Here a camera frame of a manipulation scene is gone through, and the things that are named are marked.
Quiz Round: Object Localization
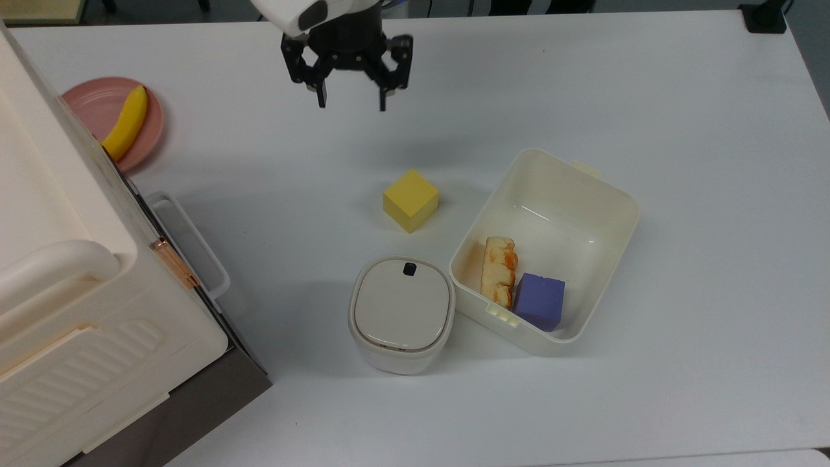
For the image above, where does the pink plate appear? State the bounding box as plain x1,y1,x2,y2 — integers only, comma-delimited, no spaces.
62,77,165,173

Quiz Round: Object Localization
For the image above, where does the orange white bread piece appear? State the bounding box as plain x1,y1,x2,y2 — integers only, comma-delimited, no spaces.
480,236,519,309

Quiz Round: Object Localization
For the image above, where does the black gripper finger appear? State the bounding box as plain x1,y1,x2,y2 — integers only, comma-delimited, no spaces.
280,33,332,109
366,34,414,112

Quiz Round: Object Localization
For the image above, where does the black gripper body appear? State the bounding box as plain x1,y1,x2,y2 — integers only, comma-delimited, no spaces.
306,3,391,73

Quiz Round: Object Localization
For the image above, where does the copper cabinet door handle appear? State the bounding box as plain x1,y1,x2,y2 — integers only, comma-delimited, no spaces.
150,237,200,290

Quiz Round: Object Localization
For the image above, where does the white drawer handle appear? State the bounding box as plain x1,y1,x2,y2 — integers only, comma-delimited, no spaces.
144,191,231,300

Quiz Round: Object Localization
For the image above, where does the yellow cube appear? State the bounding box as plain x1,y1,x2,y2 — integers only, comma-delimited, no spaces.
383,169,440,234

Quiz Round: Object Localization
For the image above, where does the yellow banana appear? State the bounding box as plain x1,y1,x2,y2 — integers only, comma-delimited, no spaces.
102,85,148,162

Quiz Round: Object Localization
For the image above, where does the white open plastic box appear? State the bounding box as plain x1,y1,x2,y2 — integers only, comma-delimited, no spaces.
449,148,641,357

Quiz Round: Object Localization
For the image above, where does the purple cube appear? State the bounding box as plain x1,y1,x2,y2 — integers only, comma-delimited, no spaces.
512,272,566,333

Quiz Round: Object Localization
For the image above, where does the light wooden board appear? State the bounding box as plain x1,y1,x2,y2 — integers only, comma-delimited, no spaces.
0,0,88,25

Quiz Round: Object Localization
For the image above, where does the cream lidded bin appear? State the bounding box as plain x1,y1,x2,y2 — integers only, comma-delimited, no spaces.
348,256,456,376

